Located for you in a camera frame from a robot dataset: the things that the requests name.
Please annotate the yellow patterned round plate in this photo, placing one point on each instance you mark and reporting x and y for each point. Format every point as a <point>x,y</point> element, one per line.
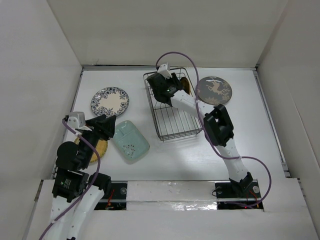
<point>186,85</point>

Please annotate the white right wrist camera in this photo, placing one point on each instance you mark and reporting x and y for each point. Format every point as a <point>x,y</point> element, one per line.
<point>164,70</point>

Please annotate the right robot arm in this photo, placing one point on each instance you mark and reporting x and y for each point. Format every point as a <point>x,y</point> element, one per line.
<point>215,122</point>

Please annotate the metal front rail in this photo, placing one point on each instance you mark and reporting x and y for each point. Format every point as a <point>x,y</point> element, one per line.
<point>210,199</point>

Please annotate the blue floral white plate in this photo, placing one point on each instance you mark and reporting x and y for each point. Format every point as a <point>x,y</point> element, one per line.
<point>110,101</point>

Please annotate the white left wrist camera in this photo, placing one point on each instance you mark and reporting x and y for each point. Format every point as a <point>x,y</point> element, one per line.
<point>76,120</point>

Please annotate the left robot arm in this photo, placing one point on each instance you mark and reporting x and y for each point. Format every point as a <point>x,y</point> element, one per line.
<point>78,184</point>

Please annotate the light green rectangular tray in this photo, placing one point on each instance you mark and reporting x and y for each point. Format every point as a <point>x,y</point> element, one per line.
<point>129,142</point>

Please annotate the grey reindeer plate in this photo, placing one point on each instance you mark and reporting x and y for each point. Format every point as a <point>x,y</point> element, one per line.
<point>214,90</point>

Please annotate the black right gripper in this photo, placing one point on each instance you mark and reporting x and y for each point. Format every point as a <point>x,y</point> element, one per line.
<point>174,79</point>

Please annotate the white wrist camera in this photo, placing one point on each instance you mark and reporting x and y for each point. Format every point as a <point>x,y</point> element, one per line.
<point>76,120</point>
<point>164,70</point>

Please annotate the yellow woven round plate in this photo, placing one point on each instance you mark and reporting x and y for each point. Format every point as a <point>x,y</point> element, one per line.
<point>101,148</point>

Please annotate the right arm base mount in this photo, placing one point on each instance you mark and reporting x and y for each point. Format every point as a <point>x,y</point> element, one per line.
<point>223,189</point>

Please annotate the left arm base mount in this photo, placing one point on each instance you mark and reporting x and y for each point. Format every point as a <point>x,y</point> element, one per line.
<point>118,190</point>

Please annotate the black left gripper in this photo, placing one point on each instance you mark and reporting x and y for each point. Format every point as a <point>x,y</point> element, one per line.
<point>108,131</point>

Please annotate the grey wire dish rack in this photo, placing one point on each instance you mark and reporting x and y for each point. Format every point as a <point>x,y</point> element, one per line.
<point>170,123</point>

